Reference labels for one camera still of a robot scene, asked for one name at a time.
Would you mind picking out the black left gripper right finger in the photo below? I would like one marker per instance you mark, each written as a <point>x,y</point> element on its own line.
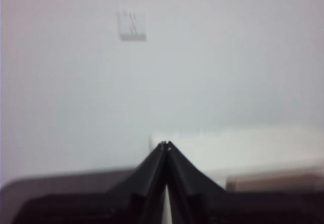
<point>200,201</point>

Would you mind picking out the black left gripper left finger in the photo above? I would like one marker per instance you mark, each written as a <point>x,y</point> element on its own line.
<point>141,198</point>

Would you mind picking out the cream Toshiba toaster oven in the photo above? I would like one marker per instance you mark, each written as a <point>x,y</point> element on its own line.
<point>253,148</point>

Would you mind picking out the white wall socket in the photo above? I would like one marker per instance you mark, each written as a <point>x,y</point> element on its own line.
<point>131,23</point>

